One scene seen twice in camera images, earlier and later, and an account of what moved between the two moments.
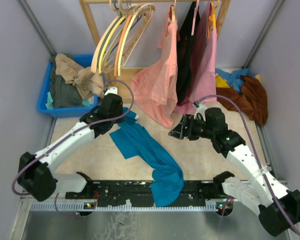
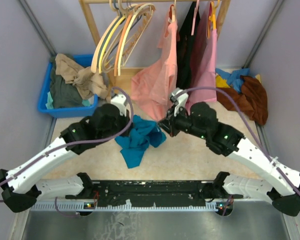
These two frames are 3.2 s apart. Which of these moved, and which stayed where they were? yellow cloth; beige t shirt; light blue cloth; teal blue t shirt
Moved: teal blue t shirt
Stayed: beige t shirt; yellow cloth; light blue cloth
